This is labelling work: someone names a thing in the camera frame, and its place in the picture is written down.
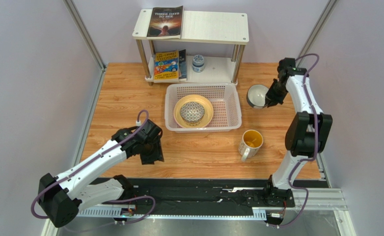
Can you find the grey patterned bowl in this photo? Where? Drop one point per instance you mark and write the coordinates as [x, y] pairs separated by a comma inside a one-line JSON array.
[[192, 112]]

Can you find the white bowl dark outside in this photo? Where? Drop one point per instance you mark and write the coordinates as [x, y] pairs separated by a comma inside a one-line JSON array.
[[256, 96]]

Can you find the white plastic basket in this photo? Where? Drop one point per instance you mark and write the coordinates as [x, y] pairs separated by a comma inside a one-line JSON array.
[[223, 97]]

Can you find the yellow plate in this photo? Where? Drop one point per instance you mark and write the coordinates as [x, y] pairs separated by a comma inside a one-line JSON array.
[[209, 111]]

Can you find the yellow treehouse book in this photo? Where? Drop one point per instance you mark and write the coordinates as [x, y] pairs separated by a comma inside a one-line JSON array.
[[166, 67]]

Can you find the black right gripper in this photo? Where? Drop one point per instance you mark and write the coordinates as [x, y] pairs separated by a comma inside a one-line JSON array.
[[274, 94]]

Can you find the dark Three Days book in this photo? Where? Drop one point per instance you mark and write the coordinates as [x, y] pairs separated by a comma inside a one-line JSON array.
[[165, 23]]

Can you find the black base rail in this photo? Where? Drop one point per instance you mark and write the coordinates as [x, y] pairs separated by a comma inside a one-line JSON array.
[[204, 197]]

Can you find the white two-tier shelf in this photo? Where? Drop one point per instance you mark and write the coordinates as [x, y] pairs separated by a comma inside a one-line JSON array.
[[201, 27]]

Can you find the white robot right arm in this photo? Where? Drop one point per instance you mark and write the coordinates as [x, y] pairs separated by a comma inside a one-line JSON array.
[[306, 136]]

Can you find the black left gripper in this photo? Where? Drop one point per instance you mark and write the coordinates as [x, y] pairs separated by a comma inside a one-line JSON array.
[[157, 155]]

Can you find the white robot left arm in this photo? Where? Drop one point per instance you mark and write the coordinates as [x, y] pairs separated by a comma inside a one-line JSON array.
[[60, 198]]

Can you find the patterned mug yellow inside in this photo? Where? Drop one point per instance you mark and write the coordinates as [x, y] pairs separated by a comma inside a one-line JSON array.
[[250, 144]]

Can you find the dark blue book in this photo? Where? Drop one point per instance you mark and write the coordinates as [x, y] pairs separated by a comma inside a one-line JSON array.
[[182, 65]]

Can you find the blue white ceramic jar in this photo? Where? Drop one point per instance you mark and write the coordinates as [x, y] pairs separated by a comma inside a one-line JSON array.
[[198, 63]]

